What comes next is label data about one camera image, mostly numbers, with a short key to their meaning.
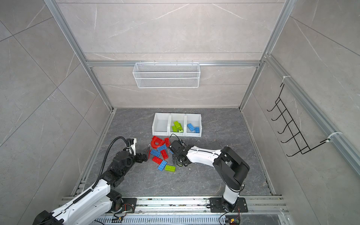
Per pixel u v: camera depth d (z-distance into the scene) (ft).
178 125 3.40
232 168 1.52
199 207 2.41
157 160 2.89
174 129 3.44
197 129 3.40
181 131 3.22
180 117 3.50
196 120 3.66
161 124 3.57
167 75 3.30
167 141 3.18
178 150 2.29
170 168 2.81
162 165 2.82
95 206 1.85
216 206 2.39
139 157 2.39
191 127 3.44
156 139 3.23
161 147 3.13
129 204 2.39
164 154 2.98
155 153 3.04
